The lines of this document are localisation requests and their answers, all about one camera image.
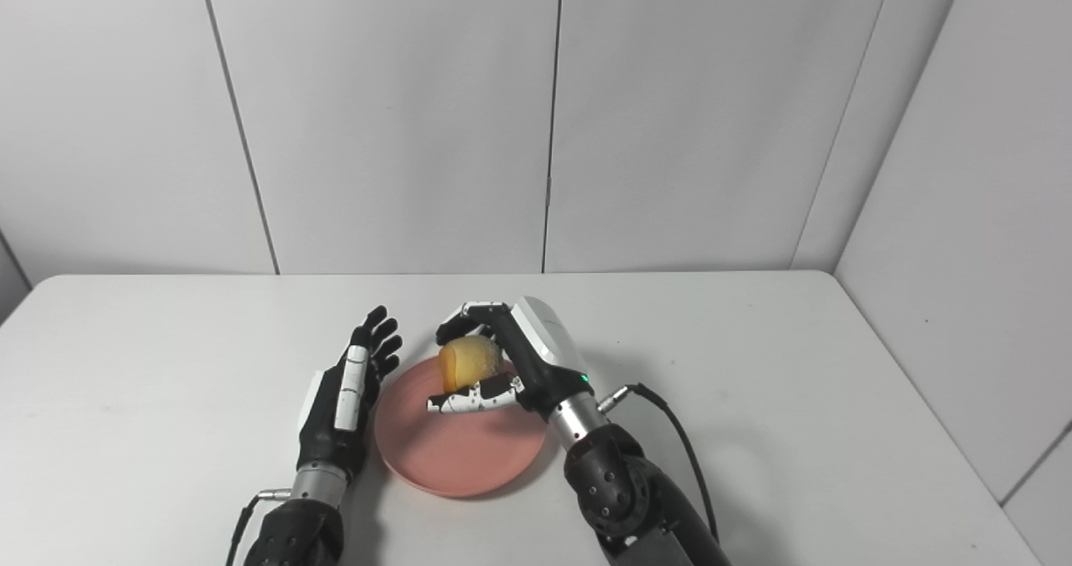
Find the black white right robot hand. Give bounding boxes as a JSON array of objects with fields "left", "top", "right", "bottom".
[{"left": 427, "top": 296, "right": 595, "bottom": 420}]

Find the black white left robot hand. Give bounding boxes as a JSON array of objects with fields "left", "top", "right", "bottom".
[{"left": 296, "top": 305, "right": 404, "bottom": 476}]

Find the yellow bread roll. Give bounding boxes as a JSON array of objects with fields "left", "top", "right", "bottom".
[{"left": 438, "top": 335, "right": 508, "bottom": 394}]

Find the pink round plate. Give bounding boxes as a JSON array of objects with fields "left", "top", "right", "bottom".
[{"left": 374, "top": 357, "right": 549, "bottom": 498}]

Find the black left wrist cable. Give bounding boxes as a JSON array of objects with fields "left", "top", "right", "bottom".
[{"left": 224, "top": 488, "right": 292, "bottom": 566}]

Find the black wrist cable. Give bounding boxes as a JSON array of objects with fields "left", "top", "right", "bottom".
[
  {"left": 596, "top": 383, "right": 721, "bottom": 542},
  {"left": 224, "top": 488, "right": 292, "bottom": 566}
]

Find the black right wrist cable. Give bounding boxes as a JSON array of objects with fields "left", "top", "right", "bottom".
[{"left": 596, "top": 383, "right": 721, "bottom": 542}]

